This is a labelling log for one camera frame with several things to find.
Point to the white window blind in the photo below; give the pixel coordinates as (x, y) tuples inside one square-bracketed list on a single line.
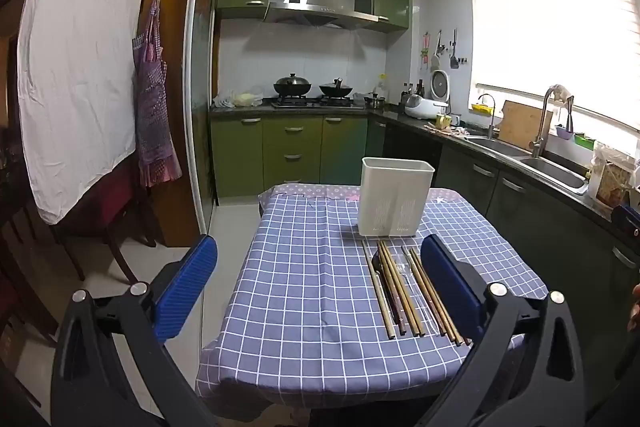
[(550, 7)]

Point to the white plastic utensil holder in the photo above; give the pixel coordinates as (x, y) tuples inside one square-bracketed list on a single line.
[(395, 192)]

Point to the white rice cooker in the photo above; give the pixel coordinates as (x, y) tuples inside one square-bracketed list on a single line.
[(425, 107)]

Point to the hanging metal ladle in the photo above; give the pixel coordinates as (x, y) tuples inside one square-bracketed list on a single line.
[(438, 47)]

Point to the pink star-patterned cloth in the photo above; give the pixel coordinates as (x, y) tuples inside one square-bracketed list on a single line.
[(310, 192)]

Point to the black wok with lid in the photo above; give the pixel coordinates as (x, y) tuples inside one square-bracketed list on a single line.
[(292, 84)]

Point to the black hanging spatula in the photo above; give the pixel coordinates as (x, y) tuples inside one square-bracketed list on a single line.
[(454, 59)]

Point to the gas stove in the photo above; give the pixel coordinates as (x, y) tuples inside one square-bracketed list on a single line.
[(312, 103)]

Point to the wooden cutting board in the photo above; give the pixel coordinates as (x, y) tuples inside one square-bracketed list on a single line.
[(520, 127)]

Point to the dark red cushion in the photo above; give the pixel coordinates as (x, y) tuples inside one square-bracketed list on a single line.
[(105, 202)]

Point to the blue checkered tablecloth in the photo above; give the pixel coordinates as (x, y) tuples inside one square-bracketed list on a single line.
[(300, 282)]

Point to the glass sliding door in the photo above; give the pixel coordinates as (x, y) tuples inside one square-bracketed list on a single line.
[(202, 82)]

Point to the yellow sponge holder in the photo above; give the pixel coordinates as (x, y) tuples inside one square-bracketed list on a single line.
[(482, 108)]

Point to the small metal faucet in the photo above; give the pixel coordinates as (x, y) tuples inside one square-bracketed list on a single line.
[(492, 122)]

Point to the green lower cabinets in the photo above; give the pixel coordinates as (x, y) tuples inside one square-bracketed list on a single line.
[(290, 147)]

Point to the plastic bag with food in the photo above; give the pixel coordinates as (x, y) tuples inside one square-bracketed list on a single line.
[(240, 99)]

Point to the steel kitchen sink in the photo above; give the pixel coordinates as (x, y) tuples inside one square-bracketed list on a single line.
[(550, 169)]

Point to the row of wooden chopsticks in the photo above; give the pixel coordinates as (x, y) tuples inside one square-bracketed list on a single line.
[(407, 317)]

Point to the dark wooden chair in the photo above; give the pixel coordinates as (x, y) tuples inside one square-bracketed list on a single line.
[(20, 232), (120, 252)]

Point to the tall metal faucet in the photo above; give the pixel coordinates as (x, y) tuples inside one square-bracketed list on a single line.
[(542, 122)]

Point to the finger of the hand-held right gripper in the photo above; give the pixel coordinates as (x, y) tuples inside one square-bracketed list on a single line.
[(625, 219)]

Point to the purple checkered apron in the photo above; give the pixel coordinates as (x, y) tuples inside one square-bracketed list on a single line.
[(152, 107)]

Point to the dark sauce bottle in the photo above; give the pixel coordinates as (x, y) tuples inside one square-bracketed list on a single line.
[(421, 88)]

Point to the small yellow cup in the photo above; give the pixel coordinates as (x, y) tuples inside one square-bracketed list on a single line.
[(442, 122)]

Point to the clear food bag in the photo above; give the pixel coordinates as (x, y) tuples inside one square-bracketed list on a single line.
[(612, 182)]

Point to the green plastic container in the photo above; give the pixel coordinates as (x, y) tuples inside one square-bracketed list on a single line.
[(584, 140)]

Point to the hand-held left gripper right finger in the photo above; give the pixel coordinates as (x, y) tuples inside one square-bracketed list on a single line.
[(450, 287)]

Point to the black spoon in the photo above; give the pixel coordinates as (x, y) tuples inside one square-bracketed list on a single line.
[(380, 264)]

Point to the purple hanging basket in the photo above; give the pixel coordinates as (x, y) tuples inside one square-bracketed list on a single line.
[(564, 132)]

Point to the small metal pot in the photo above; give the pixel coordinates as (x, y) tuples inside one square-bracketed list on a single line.
[(375, 102)]

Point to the white hanging sheet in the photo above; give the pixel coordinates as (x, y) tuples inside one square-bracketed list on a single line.
[(80, 57)]

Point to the yellow oil bottle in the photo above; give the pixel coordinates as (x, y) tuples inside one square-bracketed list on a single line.
[(382, 84)]

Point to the pink hanging ornament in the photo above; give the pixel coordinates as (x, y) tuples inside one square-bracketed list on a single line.
[(425, 52)]

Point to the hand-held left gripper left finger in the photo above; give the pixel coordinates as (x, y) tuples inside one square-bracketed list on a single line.
[(187, 287)]

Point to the white round appliance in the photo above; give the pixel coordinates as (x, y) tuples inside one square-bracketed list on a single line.
[(441, 83)]

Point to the dark lower cabinets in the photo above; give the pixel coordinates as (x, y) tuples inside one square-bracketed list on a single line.
[(525, 217)]

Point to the person's right hand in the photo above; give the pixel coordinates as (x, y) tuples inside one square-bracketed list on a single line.
[(635, 307)]

